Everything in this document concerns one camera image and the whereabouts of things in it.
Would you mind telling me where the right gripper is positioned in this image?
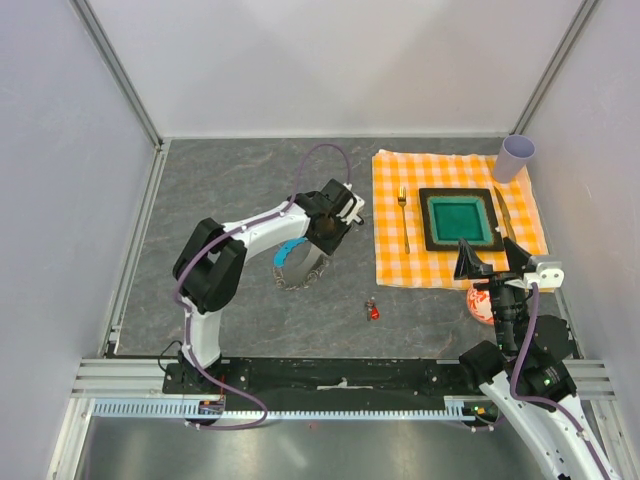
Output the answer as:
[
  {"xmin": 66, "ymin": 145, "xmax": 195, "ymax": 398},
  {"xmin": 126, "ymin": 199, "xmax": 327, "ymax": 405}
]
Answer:
[{"xmin": 452, "ymin": 235, "xmax": 532, "ymax": 350}]

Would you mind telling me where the keyring chain with blue tag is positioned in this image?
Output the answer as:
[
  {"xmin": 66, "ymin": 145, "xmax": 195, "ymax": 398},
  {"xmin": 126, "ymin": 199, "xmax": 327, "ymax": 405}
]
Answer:
[{"xmin": 271, "ymin": 236, "xmax": 333, "ymax": 291}]

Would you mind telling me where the red key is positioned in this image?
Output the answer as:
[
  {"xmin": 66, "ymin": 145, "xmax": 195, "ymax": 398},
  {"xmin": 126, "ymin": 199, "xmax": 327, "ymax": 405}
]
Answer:
[{"xmin": 365, "ymin": 298, "xmax": 380, "ymax": 321}]

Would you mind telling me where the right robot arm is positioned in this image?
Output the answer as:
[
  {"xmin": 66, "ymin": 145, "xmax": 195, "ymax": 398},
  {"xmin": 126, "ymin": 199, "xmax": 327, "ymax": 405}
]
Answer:
[{"xmin": 454, "ymin": 238, "xmax": 619, "ymax": 479}]

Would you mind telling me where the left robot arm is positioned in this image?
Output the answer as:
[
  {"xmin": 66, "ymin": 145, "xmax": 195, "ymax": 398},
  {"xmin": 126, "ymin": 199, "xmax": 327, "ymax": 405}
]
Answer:
[{"xmin": 173, "ymin": 179, "xmax": 365, "ymax": 393}]

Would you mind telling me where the gold knife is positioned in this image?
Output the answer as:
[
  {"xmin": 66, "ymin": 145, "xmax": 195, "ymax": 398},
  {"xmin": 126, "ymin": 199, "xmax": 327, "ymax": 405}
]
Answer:
[{"xmin": 494, "ymin": 187, "xmax": 517, "ymax": 243}]

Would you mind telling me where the green square plate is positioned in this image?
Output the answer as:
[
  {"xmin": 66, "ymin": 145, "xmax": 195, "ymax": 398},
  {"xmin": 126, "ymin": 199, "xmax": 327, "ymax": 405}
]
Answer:
[{"xmin": 418, "ymin": 188, "xmax": 504, "ymax": 252}]

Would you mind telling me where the gold fork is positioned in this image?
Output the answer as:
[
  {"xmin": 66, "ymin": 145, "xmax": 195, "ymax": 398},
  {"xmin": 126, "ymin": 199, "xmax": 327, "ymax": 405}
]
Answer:
[{"xmin": 397, "ymin": 186, "xmax": 411, "ymax": 254}]

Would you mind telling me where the orange checkered cloth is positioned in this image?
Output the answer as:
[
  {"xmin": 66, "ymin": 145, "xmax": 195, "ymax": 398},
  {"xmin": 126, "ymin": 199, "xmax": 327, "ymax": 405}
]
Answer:
[{"xmin": 372, "ymin": 150, "xmax": 548, "ymax": 290}]

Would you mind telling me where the lilac cup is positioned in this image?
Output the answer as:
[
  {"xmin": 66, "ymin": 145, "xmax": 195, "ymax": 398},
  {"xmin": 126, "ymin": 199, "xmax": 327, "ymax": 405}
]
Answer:
[{"xmin": 492, "ymin": 134, "xmax": 536, "ymax": 184}]

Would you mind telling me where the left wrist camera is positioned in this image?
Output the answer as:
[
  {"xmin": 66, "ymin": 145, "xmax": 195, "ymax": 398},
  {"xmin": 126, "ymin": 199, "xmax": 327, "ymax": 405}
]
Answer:
[{"xmin": 342, "ymin": 195, "xmax": 365, "ymax": 225}]

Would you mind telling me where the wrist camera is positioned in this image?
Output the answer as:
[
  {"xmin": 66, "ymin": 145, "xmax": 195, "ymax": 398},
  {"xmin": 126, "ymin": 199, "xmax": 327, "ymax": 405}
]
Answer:
[
  {"xmin": 523, "ymin": 256, "xmax": 565, "ymax": 290},
  {"xmin": 342, "ymin": 195, "xmax": 365, "ymax": 225}
]

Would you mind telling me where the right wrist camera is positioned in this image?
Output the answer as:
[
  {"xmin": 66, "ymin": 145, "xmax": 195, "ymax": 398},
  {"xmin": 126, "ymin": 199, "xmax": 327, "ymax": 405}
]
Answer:
[{"xmin": 523, "ymin": 256, "xmax": 565, "ymax": 290}]

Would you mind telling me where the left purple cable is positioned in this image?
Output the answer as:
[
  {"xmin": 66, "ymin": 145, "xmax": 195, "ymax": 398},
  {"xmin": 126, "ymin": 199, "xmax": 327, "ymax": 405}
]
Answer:
[{"xmin": 172, "ymin": 142, "xmax": 354, "ymax": 430}]

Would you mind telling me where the slotted cable duct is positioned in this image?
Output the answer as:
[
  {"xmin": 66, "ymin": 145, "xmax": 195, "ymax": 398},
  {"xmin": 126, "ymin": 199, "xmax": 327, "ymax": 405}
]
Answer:
[{"xmin": 92, "ymin": 398, "xmax": 497, "ymax": 422}]

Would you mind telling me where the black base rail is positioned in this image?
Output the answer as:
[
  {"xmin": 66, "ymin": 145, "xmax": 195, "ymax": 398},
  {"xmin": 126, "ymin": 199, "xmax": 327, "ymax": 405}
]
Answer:
[{"xmin": 162, "ymin": 357, "xmax": 480, "ymax": 409}]

